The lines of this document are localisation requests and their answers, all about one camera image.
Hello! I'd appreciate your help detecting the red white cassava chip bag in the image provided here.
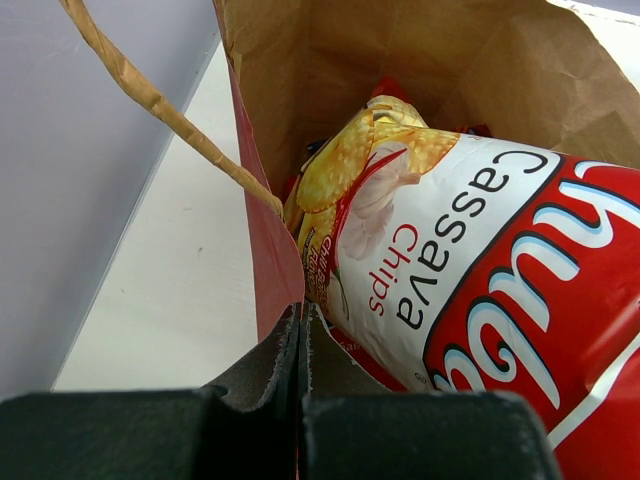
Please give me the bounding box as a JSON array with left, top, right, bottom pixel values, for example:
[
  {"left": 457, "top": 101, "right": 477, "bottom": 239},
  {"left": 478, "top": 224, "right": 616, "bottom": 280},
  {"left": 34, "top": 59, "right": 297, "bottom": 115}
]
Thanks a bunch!
[{"left": 285, "top": 95, "right": 639, "bottom": 479}]

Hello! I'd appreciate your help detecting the red brown paper bag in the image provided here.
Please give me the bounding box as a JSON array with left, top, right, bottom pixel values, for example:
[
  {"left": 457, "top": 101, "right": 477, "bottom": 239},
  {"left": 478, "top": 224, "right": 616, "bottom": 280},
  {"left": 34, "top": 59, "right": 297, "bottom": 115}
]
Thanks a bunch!
[{"left": 57, "top": 0, "right": 640, "bottom": 480}]

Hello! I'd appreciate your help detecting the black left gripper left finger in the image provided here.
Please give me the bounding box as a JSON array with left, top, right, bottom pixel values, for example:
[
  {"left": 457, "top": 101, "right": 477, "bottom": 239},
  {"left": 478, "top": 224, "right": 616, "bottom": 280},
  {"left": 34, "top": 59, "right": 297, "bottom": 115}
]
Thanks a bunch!
[{"left": 1, "top": 304, "right": 301, "bottom": 479}]

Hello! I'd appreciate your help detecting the blue Doritos chip bag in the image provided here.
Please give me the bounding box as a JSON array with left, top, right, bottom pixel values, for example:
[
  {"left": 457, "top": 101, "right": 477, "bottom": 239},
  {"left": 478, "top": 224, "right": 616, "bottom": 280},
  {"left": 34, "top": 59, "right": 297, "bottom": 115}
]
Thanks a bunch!
[{"left": 306, "top": 139, "right": 327, "bottom": 156}]

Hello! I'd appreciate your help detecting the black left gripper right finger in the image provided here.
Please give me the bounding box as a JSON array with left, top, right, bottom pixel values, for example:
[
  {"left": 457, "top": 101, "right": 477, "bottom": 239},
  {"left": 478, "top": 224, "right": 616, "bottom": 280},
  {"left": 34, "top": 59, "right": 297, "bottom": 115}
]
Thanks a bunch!
[{"left": 298, "top": 303, "right": 562, "bottom": 479}]

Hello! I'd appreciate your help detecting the red candy bag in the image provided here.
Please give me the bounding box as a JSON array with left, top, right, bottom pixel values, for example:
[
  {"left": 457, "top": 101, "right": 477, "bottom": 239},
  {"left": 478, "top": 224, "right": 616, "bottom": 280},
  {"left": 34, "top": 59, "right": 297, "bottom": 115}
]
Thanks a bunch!
[{"left": 282, "top": 77, "right": 494, "bottom": 201}]

